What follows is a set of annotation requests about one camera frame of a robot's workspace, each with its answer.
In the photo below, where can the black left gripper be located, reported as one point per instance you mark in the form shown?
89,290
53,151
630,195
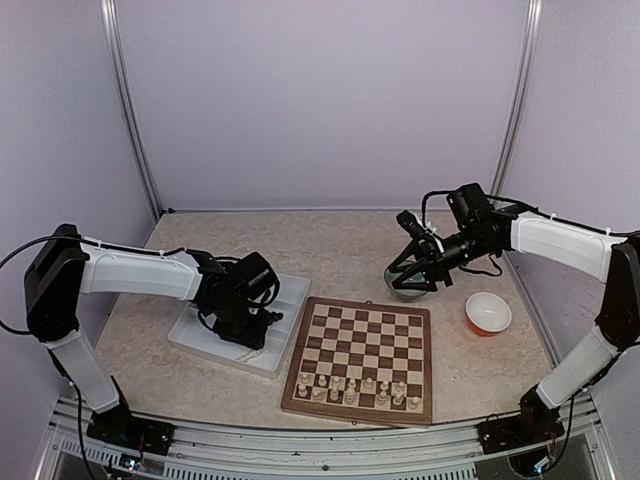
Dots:
255,339

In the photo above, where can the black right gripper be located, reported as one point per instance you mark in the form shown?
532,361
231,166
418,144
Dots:
432,261

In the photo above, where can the white plastic divided tray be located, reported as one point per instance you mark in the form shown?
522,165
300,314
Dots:
190,336

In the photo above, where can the wooden chess board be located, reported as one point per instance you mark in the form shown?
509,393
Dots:
360,340

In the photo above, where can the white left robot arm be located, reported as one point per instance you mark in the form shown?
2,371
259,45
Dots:
231,296

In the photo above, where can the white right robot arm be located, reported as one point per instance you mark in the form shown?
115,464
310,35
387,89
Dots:
611,258

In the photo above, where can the pile of dark chess pieces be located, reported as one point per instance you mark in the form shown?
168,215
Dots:
274,316

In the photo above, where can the green ceramic bowl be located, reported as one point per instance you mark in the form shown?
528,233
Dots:
405,294

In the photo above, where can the white queen piece lying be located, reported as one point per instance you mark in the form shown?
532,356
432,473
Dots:
249,356

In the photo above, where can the orange white bowl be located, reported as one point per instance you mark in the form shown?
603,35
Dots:
487,314

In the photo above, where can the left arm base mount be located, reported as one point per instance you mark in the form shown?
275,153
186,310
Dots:
132,432

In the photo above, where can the front aluminium rail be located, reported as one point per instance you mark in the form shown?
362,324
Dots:
201,450

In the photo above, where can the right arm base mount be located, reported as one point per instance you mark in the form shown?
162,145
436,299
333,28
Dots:
507,433

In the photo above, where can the right aluminium frame post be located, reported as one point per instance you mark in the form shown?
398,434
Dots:
525,67

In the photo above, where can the aluminium frame post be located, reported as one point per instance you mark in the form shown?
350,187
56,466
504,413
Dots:
116,53
525,67

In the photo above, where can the left aluminium frame post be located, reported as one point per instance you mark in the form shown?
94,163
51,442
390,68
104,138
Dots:
116,53

